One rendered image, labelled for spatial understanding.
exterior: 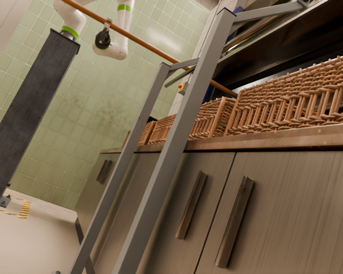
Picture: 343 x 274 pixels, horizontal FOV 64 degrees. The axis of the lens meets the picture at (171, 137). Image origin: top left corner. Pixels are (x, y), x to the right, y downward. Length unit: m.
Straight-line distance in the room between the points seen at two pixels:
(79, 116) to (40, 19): 0.95
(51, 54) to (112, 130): 0.98
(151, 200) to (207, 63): 0.37
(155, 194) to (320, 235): 0.40
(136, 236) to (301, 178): 0.40
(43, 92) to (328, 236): 1.94
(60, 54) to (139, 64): 1.04
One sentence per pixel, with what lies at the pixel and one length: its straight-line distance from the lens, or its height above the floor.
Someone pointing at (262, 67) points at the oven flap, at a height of 1.36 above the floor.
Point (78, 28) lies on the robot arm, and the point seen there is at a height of 1.32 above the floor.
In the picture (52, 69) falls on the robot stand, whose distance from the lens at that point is 2.12.
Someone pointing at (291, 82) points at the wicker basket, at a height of 0.71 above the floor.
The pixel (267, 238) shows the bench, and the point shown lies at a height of 0.42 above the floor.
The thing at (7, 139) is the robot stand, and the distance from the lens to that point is 2.07.
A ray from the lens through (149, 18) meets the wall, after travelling 3.19.
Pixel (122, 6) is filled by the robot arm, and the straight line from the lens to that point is 2.17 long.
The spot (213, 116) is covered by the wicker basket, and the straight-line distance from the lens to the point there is 0.77.
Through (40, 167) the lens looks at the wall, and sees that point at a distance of 2.72.
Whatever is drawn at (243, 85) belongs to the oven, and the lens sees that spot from 2.04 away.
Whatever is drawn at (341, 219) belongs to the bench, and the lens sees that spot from 0.34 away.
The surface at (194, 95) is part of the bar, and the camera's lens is 0.70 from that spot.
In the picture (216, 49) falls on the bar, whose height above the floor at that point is 0.83.
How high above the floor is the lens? 0.42
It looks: 12 degrees up
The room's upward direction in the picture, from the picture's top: 22 degrees clockwise
